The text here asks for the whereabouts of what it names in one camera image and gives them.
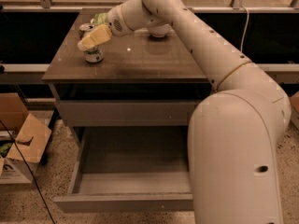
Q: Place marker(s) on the white ceramic bowl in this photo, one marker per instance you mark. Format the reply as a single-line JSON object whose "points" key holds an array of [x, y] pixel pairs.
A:
{"points": [[159, 31]]}

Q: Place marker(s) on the open grey middle drawer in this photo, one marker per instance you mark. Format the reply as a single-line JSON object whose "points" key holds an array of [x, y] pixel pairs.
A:
{"points": [[130, 169]]}

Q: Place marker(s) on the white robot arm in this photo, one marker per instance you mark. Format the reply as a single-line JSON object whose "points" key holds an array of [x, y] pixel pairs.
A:
{"points": [[233, 133]]}

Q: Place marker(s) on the open cardboard box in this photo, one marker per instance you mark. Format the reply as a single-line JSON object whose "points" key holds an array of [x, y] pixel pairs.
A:
{"points": [[23, 140]]}

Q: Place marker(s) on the closed grey top drawer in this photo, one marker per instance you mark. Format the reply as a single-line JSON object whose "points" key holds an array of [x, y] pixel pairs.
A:
{"points": [[115, 113]]}

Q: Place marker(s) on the grey drawer cabinet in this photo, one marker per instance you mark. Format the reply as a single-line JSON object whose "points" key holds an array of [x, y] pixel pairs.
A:
{"points": [[137, 67]]}

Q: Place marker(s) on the green chip bag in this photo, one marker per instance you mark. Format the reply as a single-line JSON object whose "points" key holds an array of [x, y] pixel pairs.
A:
{"points": [[99, 19]]}

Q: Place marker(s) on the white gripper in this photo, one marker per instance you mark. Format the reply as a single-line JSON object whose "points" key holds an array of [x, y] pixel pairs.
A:
{"points": [[116, 22]]}

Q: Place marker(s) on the cardboard box at right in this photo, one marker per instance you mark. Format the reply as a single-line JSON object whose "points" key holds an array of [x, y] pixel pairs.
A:
{"points": [[295, 109]]}

